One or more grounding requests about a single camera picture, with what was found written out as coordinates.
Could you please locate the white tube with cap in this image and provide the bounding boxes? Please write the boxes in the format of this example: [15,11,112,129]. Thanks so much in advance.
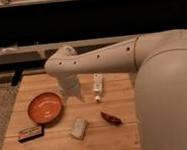
[93,73,103,102]

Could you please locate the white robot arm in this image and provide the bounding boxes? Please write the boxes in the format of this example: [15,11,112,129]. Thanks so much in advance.
[45,29,187,150]

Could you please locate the black and orange box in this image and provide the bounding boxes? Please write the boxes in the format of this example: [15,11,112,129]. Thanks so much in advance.
[18,125,44,143]

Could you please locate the orange ceramic bowl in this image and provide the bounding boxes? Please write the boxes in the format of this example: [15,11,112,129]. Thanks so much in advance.
[27,92,63,124]

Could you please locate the dried red chili pepper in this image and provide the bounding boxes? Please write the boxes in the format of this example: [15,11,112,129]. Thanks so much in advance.
[101,112,122,125]

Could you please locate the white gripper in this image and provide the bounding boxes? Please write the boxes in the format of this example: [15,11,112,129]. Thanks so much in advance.
[57,74,85,104]

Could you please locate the white sponge block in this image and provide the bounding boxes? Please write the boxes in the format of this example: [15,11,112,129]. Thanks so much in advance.
[70,118,88,140]

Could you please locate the grey metal shelf rail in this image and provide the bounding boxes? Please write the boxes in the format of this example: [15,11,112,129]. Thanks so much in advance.
[0,35,132,64]

